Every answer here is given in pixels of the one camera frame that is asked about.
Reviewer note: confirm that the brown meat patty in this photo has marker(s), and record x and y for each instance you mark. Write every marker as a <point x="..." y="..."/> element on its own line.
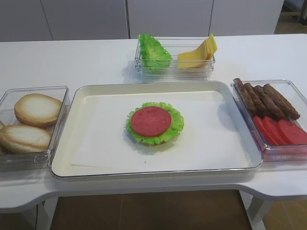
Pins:
<point x="274" y="111"/>
<point x="285" y="106"/>
<point x="262" y="110"/>
<point x="245" y="96"/>

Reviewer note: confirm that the green lettuce leaf on bun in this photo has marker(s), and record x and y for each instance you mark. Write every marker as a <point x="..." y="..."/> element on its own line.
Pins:
<point x="173" y="131"/>

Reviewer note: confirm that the clear lettuce cheese container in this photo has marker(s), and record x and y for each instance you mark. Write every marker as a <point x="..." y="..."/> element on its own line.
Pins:
<point x="175" y="46"/>

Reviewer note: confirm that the green lettuce leaf stack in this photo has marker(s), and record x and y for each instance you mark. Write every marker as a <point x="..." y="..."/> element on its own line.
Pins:
<point x="154" y="56"/>

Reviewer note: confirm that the yellow cheese slice stack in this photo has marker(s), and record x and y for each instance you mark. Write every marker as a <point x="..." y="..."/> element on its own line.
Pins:
<point x="199" y="57"/>

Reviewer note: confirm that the red tomato slice on burger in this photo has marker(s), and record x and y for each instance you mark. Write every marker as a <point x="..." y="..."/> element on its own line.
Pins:
<point x="151" y="121"/>

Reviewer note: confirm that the white rectangular serving tray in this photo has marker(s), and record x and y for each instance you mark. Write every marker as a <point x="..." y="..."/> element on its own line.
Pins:
<point x="94" y="142"/>

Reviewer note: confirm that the upper toasted bun half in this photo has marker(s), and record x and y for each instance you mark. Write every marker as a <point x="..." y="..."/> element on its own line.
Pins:
<point x="37" y="110"/>

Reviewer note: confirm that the toasted bun half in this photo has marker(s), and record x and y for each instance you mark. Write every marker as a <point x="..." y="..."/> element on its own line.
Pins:
<point x="2" y="149"/>
<point x="24" y="138"/>
<point x="37" y="110"/>

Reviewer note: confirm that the red tomato slice left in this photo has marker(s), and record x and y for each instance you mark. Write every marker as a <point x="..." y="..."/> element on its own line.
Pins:
<point x="259" y="124"/>

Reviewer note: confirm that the red tomato slice middle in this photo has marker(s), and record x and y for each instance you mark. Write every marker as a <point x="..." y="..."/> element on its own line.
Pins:
<point x="271" y="126"/>

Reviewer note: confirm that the clear bun container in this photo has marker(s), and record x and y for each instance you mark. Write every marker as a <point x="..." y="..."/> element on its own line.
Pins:
<point x="25" y="161"/>

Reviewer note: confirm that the clear patty tomato container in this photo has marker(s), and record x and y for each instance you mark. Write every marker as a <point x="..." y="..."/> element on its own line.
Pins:
<point x="298" y="101"/>

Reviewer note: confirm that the white table leg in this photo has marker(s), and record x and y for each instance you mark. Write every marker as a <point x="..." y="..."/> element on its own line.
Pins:
<point x="256" y="210"/>

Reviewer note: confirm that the lower toasted bun half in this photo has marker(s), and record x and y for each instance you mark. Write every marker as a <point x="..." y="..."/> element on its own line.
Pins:
<point x="24" y="138"/>

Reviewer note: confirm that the red tomato slice right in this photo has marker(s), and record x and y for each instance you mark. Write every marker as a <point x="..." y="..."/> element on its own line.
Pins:
<point x="292" y="133"/>

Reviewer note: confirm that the leftmost toasted bun half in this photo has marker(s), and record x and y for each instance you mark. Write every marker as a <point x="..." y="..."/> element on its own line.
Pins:
<point x="2" y="149"/>

